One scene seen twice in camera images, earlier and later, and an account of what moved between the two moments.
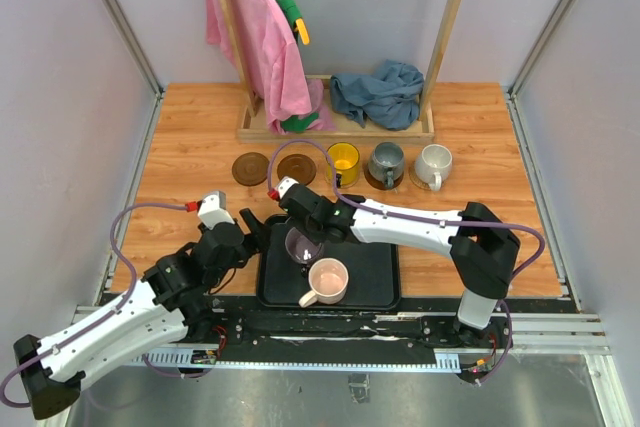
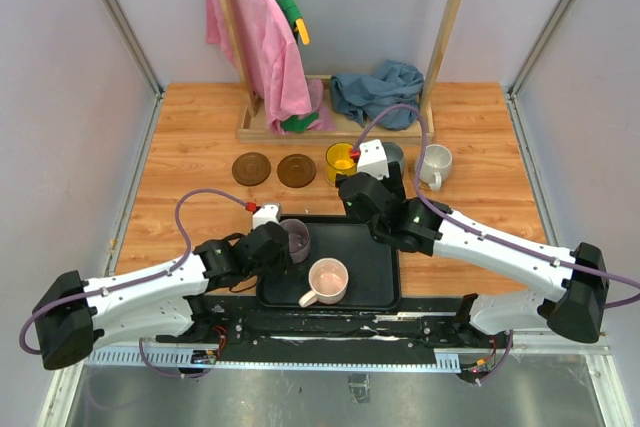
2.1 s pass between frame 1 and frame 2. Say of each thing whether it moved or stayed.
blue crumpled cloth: stayed
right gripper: moved
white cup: stayed
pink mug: stayed
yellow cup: stayed
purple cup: moved
